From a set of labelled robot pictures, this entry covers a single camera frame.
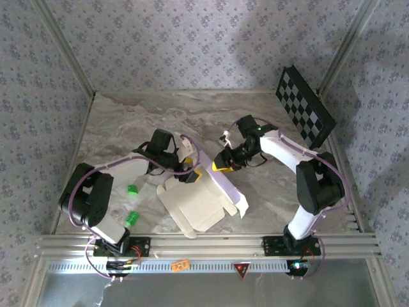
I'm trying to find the lilac and white paper box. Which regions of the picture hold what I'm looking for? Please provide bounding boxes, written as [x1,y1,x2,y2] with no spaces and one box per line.
[155,161,250,239]

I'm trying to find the large green toy block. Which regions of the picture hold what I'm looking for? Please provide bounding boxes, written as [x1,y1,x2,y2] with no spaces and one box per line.
[124,210,141,227]

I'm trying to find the black and grey checkerboard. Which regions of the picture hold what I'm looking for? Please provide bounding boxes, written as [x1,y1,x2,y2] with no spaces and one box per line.
[275,65,337,150]

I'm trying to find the aluminium table side profile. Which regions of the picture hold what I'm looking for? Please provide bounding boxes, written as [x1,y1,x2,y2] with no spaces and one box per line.
[319,91,366,233]
[49,92,97,235]

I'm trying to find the orange paper label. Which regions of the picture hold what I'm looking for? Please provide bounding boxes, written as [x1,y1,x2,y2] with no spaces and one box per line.
[171,259,191,273]

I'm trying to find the red triangle sticker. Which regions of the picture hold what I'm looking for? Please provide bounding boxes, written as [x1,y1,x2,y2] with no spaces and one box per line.
[233,262,252,280]

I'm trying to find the grey metal panel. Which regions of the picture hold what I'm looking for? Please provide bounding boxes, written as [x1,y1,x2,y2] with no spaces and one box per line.
[31,257,389,307]

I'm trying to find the black controller board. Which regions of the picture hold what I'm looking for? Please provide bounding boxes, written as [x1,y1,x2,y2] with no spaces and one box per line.
[106,259,141,282]

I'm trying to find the black controller board lit LEDs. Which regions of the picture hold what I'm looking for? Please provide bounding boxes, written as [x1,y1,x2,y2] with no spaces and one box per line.
[286,258,313,281]

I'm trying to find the white torn tape strip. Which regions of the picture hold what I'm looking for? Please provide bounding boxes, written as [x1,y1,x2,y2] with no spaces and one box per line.
[94,283,112,307]

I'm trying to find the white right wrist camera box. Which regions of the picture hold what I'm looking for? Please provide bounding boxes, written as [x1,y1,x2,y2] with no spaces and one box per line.
[219,129,233,150]

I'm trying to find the aluminium mounting rail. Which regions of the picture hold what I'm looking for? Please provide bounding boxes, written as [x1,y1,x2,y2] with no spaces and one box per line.
[35,232,383,259]

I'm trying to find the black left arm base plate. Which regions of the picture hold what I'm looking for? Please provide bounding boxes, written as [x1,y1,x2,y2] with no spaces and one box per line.
[93,235,151,258]

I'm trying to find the grey slotted cable duct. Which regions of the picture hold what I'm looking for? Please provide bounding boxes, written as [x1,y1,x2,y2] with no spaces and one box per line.
[46,259,309,275]

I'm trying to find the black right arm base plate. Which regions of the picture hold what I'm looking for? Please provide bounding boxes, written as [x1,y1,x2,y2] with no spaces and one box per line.
[262,235,321,256]

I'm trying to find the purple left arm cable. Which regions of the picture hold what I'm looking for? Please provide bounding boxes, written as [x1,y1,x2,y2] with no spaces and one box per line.
[68,134,201,282]

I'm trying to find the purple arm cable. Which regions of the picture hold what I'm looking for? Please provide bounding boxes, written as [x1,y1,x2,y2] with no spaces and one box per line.
[235,116,352,279]
[68,134,201,282]

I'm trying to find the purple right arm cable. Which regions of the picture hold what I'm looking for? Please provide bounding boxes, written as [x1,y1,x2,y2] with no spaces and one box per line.
[235,116,352,279]

